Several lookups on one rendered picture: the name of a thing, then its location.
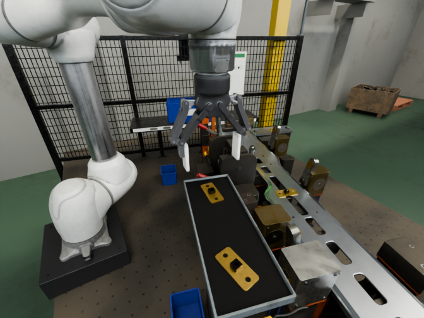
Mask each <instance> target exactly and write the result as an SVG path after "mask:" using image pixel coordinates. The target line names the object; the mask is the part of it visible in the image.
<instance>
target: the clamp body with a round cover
mask: <svg viewBox="0 0 424 318"><path fill-rule="evenodd" d="M253 219H254V221H255V223H256V225H257V227H258V229H259V230H260V232H261V233H262V236H263V237H264V239H265V241H266V242H267V244H268V246H269V248H270V249H271V252H272V253H273V255H274V257H275V258H276V260H277V261H278V258H279V255H280V250H281V249H282V248H284V247H285V242H286V226H287V225H290V222H291V217H290V216H289V214H288V213H287V212H286V211H285V209H284V208H283V207H282V205H280V204H272V205H268V206H262V207H258V208H255V209H254V217H253Z"/></svg>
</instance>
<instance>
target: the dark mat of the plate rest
mask: <svg viewBox="0 0 424 318"><path fill-rule="evenodd" d="M210 182H212V183H213V184H214V186H215V187H216V188H217V190H218V191H219V193H220V194H221V195H222V196H223V198H224V200H223V201H220V202H218V203H214V204H211V203H210V201H209V199H208V198H207V197H206V195H205V193H204V192H203V190H202V189H201V185H203V184H207V183H210ZM185 184H186V187H187V193H188V196H189V200H190V204H191V209H192V213H193V217H194V222H195V225H196V230H197V235H198V238H199V243H200V246H201V251H202V254H203V259H204V264H205V267H206V272H207V275H208V280H209V285H210V288H211V293H212V296H213V301H214V305H215V309H216V314H217V316H221V315H225V314H229V313H232V312H235V311H238V310H242V309H246V308H249V307H253V306H255V305H259V304H262V303H266V302H270V301H272V300H276V299H279V298H283V297H287V296H290V295H292V294H291V293H290V291H289V289H288V287H287V285H286V283H285V281H284V280H283V278H282V276H281V274H280V272H279V271H278V268H277V267H276V265H275V263H274V261H273V260H272V258H271V256H270V255H269V252H268V250H267V249H266V247H265V245H264V243H263V242H262V240H261V238H260V236H259V234H258V232H257V230H256V229H255V227H254V225H253V224H252V222H251V220H250V218H249V216H248V214H247V212H246V211H245V209H244V207H243V205H242V203H241V202H240V199H239V198H238V196H237V194H236V193H235V191H234V189H233V187H232V185H231V183H230V181H229V180H228V178H227V177H218V178H213V179H205V180H197V181H192V182H186V183H185ZM227 247H230V248H231V249H232V250H233V251H234V252H235V253H236V254H237V255H238V256H239V257H240V258H241V259H242V260H243V261H244V262H245V263H246V264H247V265H248V266H249V267H250V268H251V269H252V270H253V271H254V272H255V273H256V274H257V275H258V277H259V281H258V282H257V283H256V284H254V285H253V286H252V287H251V288H250V289H249V290H248V291H243V289H241V287H239V285H238V284H237V283H236V282H235V281H234V279H233V278H232V277H231V276H230V275H229V274H228V273H227V272H226V271H225V269H224V268H223V267H222V266H221V265H220V263H219V262H218V261H217V260H216V259H215V255H217V254H218V253H219V252H221V251H222V250H223V249H225V248H227Z"/></svg>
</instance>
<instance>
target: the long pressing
mask: <svg viewBox="0 0 424 318"><path fill-rule="evenodd" d="M246 133H247V134H246V135H245V136H244V139H243V141H244V143H243V145H244V146H245V148H246V149H247V150H248V153H249V147H250V146H251V145H254V146H255V155H254V156H255V157H256V158H257V159H260V161H261V162H262V163H257V167H256V173H257V174H258V175H259V176H260V178H261V179H262V180H263V181H264V183H265V184H266V185H267V189H266V190H265V192H264V200H265V201H266V202H267V204H268V205H272V204H280V205H282V207H283V208H284V209H285V211H286V212H287V213H288V214H289V216H290V217H291V222H290V224H292V223H294V224H296V226H297V227H298V228H299V229H300V231H301V239H300V243H301V244H302V243H306V242H310V241H313V240H318V241H319V242H320V243H321V244H322V245H323V247H324V248H325V249H326V250H327V251H328V253H329V254H330V255H331V256H332V257H333V259H334V260H335V261H336V262H337V263H338V265H339V266H340V267H341V271H340V275H338V277H337V279H336V281H335V283H334V285H333V287H332V289H331V291H330V293H331V295H332V296H333V297H334V299H335V300H336V301H337V303H338V304H339V306H340V307H341V308H342V310H343V311H344V313H345V314H346V316H347V317H348V318H424V305H423V304H422V303H421V302H420V301H419V300H418V299H417V298H416V297H415V296H414V295H413V294H412V293H411V292H410V291H409V290H408V289H407V288H406V287H405V286H404V285H403V284H402V283H401V282H400V281H399V280H398V279H397V278H396V277H395V276H394V275H393V274H392V273H391V272H390V271H389V270H388V269H387V268H386V267H384V266H383V265H382V264H381V263H380V262H379V261H378V260H377V259H376V258H375V257H374V256H373V255H372V254H371V253H370V252H369V251H368V250H367V249H366V248H365V247H364V246H363V245H362V244H361V243H359V241H358V240H357V239H356V238H355V237H354V236H352V234H351V233H350V232H349V231H347V229H346V228H345V227H344V226H343V225H342V224H340V222H339V221H338V220H337V219H335V218H334V217H333V216H332V215H331V214H330V213H329V212H328V211H327V210H326V209H325V208H324V207H323V206H322V205H321V204H320V203H319V202H318V201H317V200H316V199H315V198H314V197H313V196H312V195H311V194H309V193H308V192H307V191H306V190H305V189H304V188H303V187H302V186H301V185H300V184H299V183H298V182H297V181H296V180H295V179H294V178H293V177H292V176H291V175H290V174H289V173H288V172H287V171H286V170H285V169H284V168H283V167H282V166H281V163H280V159H279V158H278V157H277V156H276V155H275V154H274V153H273V152H272V151H270V150H269V149H268V148H267V147H266V146H265V145H264V144H263V143H262V142H260V141H259V140H258V139H257V138H256V137H255V136H254V135H253V134H252V133H251V132H250V131H247V132H246ZM270 163H271V165H270ZM263 167H266V168H267V169H268V170H269V171H270V172H271V173H268V174H266V173H264V171H263V170H262V169H261V168H263ZM270 177H276V178H277V180H278V181H279V182H280V183H281V184H282V186H283V187H284V188H285V189H291V188H294V189H295V190H296V191H297V192H298V194H297V195H293V196H292V197H293V198H294V199H295V200H296V201H297V202H298V203H299V205H301V207H302V208H303V209H304V210H305V211H306V212H307V213H308V214H307V215H301V214H300V213H299V212H298V211H297V210H296V209H295V208H294V207H293V205H292V204H291V203H290V202H289V200H287V198H286V197H278V195H277V194H276V193H275V191H279V189H278V188H277V187H276V186H275V184H274V183H273V182H272V180H271V179H270ZM287 197H289V196H287ZM316 212H318V213H316ZM293 217H294V218H293ZM307 218H311V219H313V220H314V221H315V222H316V223H317V224H318V225H319V226H320V227H321V229H322V230H323V231H324V232H325V234H323V235H318V234H316V233H315V231H314V230H313V229H312V228H311V226H310V225H309V224H308V223H307V222H306V221H305V219H307ZM330 242H332V243H335V244H336V245H337V246H338V248H339V249H340V250H341V251H342V252H343V254H344V255H345V256H346V257H347V258H348V259H349V260H350V261H351V263H350V264H343V263H341V262H340V260H339V259H338V258H337V257H336V256H335V255H334V254H333V252H332V251H331V250H330V249H329V247H328V246H327V245H326V244H327V243H330ZM358 274H361V275H363V276H364V277H366V279H367V280H368V281H369V282H370V283H371V284H372V286H373V287H374V288H375V289H376V290H377V291H378V292H379V293H380V294H381V295H382V297H383V298H384V299H385V300H386V303H384V304H382V305H379V304H377V303H375V302H374V301H373V300H372V298H371V297H370V296H369V294H368V293H367V292H366V291H365V290H364V289H363V288H362V286H361V285H360V284H359V283H358V282H357V280H356V279H355V278H354V276H355V275H358Z"/></svg>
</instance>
